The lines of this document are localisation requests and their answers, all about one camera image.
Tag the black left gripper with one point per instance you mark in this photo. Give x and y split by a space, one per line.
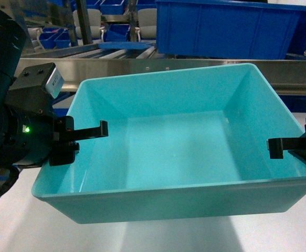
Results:
32 139

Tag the teal plastic bin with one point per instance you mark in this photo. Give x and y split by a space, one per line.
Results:
181 144

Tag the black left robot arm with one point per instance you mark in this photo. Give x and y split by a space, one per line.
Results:
12 41

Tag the blue bin upper right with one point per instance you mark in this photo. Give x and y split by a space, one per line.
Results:
226 29

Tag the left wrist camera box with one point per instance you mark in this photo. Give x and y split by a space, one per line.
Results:
36 88

